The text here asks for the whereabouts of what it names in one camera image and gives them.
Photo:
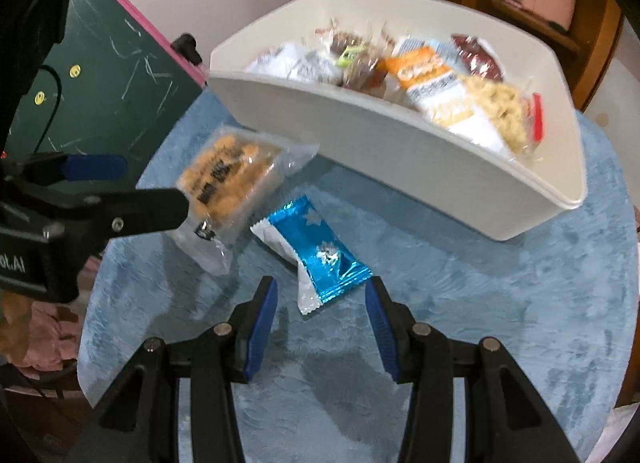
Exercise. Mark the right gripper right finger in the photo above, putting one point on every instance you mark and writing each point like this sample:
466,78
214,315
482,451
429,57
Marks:
392,323

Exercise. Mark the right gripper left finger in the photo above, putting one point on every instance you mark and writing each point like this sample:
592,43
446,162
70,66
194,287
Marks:
251,324

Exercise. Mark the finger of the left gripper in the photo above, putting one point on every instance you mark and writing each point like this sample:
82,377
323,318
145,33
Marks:
49,168
102,217

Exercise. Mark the orange fried snack bag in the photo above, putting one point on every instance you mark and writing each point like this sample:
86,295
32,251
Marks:
228,181

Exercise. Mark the square puffed rice pack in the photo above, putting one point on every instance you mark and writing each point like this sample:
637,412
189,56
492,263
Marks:
508,109

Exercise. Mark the white orange oat bar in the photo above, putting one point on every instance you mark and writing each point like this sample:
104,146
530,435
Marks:
431,86

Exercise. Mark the white red-edged snack bag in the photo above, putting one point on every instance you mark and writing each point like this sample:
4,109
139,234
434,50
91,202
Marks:
297,62

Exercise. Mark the green snack packet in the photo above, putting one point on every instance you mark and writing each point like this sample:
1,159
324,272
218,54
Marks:
349,55

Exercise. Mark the mixed nuts clear packet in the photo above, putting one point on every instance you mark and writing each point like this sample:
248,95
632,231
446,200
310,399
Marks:
367,72

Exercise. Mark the dark red date packet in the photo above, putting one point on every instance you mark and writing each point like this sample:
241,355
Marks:
476,57

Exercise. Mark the red white snack packet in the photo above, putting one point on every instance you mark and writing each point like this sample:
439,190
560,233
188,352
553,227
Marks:
535,118

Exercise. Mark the large light blue bag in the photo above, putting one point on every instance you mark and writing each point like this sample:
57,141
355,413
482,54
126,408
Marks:
408,43

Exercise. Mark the person's left hand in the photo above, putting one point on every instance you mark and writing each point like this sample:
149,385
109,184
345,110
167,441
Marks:
16,316

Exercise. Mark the blue white candy wrapper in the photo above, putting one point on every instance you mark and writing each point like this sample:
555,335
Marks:
326,269

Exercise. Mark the blue table cloth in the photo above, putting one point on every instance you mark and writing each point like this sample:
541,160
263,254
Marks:
358,325

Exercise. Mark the white plastic storage bin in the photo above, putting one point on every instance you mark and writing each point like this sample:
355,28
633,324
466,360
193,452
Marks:
395,145

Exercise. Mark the wooden corner shelf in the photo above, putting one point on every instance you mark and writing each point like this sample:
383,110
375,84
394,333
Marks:
583,33

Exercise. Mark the green chalkboard pink frame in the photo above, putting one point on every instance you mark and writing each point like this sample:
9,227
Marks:
116,87

